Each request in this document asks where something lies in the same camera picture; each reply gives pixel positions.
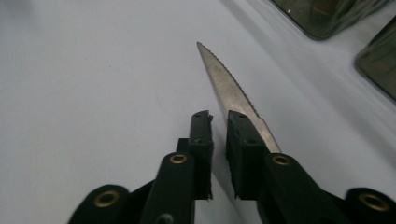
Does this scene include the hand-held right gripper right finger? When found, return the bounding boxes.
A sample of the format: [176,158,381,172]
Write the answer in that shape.
[226,110,270,200]

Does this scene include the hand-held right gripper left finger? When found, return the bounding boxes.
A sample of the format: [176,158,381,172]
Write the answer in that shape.
[177,109,215,201]

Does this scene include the silver serrated table knife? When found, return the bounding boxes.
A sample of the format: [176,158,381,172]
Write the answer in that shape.
[196,41,282,154]

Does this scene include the white table sheet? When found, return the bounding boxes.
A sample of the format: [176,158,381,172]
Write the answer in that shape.
[0,0,396,224]

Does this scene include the smoky clear plastic bin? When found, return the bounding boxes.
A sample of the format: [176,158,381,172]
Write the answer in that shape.
[270,0,394,41]
[354,16,396,105]

